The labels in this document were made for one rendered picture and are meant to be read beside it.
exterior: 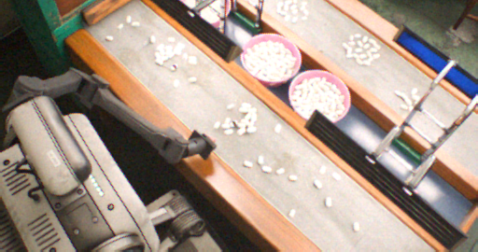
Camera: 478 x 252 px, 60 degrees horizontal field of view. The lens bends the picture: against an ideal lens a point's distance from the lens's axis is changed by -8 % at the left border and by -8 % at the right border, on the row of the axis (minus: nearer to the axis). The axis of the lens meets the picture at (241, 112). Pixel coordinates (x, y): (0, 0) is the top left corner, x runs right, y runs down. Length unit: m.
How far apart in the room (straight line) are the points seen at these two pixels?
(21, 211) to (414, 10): 3.16
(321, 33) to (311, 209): 0.87
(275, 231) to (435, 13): 2.50
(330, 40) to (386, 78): 0.32
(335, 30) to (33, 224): 1.66
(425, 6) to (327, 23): 1.61
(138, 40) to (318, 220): 1.12
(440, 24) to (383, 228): 2.17
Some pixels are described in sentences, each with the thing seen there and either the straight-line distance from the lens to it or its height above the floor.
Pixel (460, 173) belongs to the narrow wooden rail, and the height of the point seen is 0.76.
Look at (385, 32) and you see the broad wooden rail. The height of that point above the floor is 0.76.
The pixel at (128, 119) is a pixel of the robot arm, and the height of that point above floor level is 1.02.
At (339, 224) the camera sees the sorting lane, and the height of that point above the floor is 0.74.
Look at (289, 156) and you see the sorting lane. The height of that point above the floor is 0.74.
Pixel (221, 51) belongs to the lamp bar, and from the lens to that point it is 1.59.
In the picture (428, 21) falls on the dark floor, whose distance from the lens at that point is 3.58.
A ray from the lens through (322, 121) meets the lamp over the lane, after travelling 1.44.
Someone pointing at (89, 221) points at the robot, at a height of 1.45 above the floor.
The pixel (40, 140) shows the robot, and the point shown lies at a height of 1.64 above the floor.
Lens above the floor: 2.32
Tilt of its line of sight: 59 degrees down
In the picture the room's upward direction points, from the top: 7 degrees clockwise
